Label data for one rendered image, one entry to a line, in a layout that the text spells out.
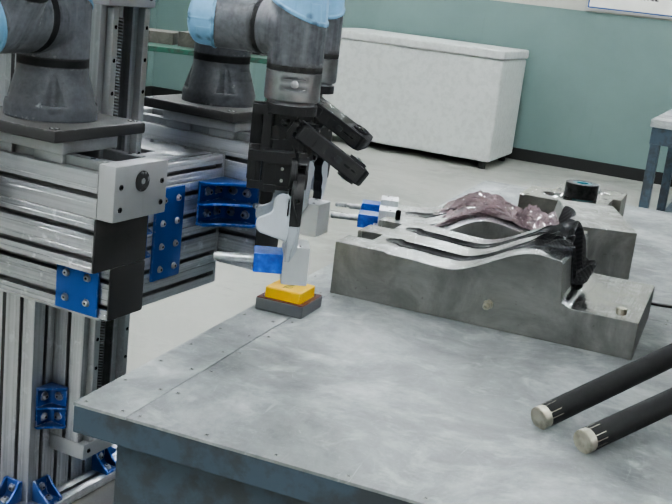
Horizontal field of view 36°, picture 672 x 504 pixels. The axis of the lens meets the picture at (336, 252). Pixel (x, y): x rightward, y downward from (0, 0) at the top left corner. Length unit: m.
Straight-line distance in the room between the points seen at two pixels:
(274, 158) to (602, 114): 7.70
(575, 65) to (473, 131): 1.16
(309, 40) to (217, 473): 0.56
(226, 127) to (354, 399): 0.91
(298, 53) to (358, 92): 7.33
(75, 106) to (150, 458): 0.69
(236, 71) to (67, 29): 0.51
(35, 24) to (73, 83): 0.13
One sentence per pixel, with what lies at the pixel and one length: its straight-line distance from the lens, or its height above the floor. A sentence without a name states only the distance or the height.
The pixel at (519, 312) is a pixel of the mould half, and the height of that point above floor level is 0.84.
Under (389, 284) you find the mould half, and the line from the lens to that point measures 1.72.
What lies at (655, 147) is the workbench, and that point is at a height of 0.66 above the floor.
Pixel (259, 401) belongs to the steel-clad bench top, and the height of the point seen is 0.80.
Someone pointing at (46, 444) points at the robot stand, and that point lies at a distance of 2.23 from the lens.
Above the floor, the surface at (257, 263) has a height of 0.92.
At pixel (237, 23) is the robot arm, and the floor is 1.24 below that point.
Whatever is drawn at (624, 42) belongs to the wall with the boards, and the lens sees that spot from 8.98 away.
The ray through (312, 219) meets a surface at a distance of 1.72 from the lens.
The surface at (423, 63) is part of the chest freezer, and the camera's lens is 8.50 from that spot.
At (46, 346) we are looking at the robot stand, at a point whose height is 0.55.
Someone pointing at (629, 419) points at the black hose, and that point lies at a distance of 1.33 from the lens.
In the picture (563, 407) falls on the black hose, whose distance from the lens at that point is 1.34.
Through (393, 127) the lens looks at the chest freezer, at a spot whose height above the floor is 0.21.
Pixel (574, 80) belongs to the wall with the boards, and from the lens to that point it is 9.05.
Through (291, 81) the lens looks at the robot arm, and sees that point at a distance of 1.39.
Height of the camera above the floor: 1.31
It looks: 14 degrees down
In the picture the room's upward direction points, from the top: 7 degrees clockwise
